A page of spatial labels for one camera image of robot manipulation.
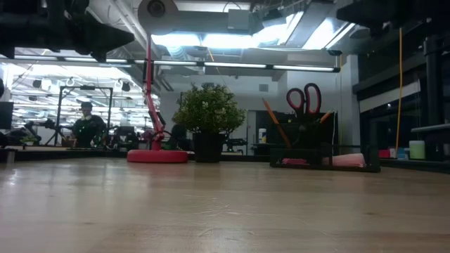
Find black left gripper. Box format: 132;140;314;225
0;0;136;63

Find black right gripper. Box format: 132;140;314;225
335;0;450;39

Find red and black scissors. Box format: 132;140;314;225
285;82;323;119

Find yellow pencil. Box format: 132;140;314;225
261;98;293;148
317;110;334;125

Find pink eraser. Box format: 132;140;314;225
281;157;311;167

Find black mesh desk organizer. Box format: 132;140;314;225
269;111;381;174

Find person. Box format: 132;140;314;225
70;101;108;149

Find grey ceiling box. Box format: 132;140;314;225
227;8;252;31

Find green potted plant black pot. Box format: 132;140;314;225
171;82;247;164

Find long linear ceiling light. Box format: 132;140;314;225
0;53;341;74

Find dark background monitor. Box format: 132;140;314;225
0;100;14;131

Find red desk lamp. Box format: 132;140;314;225
127;0;189;164

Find pale green container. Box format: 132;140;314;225
408;140;427;161

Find black metal stand frame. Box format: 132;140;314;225
56;85;115;147

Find black aluminium table frame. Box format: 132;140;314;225
0;146;450;174

